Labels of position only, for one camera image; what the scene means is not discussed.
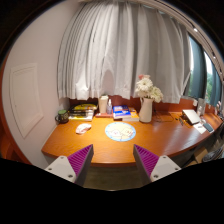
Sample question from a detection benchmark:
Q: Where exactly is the pink computer mouse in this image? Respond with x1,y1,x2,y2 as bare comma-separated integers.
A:
75,123,92,135

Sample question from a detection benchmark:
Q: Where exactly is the dark phone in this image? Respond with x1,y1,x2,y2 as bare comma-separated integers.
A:
202,122,215,133

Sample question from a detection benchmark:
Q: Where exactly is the dark red book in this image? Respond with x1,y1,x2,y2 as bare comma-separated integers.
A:
94,112,114,119

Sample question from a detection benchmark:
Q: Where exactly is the clear spray bottle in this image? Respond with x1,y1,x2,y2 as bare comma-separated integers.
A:
106,98,113,115

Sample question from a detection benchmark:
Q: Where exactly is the white laptop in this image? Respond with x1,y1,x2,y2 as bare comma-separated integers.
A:
181,109,202,126

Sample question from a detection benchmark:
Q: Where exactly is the orange book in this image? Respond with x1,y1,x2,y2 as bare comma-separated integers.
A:
121,107,140,122

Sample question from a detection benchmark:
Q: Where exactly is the white wall panel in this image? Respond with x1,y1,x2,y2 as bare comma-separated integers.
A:
9,62,45,139

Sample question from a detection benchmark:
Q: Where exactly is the blue book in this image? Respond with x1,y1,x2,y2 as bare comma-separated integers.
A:
112,105,132,120

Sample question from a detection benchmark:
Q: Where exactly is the white vase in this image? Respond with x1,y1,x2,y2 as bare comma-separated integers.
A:
138,96,154,124

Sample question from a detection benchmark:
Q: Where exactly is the dark mug with green inside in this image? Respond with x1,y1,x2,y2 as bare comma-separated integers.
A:
54,109,70,125

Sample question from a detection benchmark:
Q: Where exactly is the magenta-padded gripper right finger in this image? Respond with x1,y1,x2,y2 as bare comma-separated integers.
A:
133,143,182,184

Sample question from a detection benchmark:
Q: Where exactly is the yellow and black book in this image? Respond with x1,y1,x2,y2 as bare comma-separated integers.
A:
70,103,98,112

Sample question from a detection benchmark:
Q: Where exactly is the white flower bouquet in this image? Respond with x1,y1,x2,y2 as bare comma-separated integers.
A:
134,73,164,104

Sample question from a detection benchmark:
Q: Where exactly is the yellow and white book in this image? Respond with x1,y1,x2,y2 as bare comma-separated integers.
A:
68,115,94,122

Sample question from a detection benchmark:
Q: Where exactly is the white curtain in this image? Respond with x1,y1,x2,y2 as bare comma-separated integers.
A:
56,0,193,104

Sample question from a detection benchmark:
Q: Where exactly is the white paper sheet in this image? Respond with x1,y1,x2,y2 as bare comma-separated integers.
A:
192,122,208,135

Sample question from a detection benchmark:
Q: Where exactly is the black cable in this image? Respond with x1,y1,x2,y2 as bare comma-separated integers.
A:
152,111,176,123

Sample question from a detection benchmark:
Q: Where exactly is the beige tumbler with lid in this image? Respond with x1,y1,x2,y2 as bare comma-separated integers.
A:
97,95,110,115

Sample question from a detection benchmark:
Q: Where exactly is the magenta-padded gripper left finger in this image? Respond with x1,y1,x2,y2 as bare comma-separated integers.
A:
44,143,95,187

